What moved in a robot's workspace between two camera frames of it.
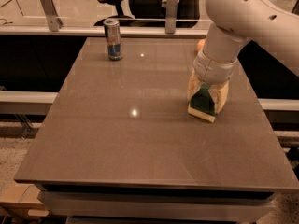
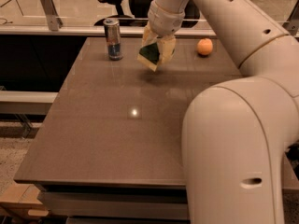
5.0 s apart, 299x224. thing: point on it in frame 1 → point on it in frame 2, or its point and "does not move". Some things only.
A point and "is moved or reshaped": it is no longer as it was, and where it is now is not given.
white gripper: x=212 y=69 → x=164 y=22
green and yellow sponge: x=201 y=105 is moved or reshaped
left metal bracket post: x=53 y=21 does not move
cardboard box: x=22 y=196 does not move
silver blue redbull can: x=112 y=27 does not move
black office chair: x=148 y=9 does not move
